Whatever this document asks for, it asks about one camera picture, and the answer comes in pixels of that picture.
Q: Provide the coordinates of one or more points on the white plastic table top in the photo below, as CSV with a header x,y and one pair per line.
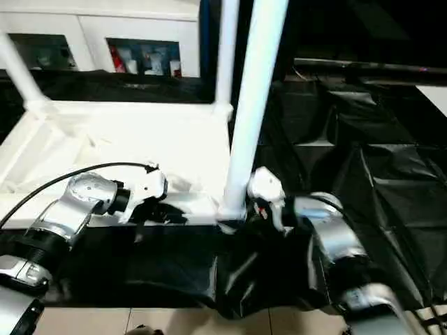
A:
x,y
105,139

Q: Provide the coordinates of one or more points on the white plastic table leg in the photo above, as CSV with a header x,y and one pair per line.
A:
x,y
21,73
251,91
225,49

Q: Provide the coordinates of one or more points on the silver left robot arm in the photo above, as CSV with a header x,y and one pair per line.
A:
x,y
66,216

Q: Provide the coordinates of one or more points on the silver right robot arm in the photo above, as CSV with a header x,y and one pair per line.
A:
x,y
335,237

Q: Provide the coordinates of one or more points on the black left robot foot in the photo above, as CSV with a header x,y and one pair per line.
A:
x,y
148,331

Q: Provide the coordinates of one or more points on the black table mat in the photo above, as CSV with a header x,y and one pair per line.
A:
x,y
363,153

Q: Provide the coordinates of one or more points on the white glass door cabinet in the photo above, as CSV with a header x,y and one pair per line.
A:
x,y
98,31

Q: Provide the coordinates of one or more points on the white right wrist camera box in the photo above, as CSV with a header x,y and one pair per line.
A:
x,y
267,187

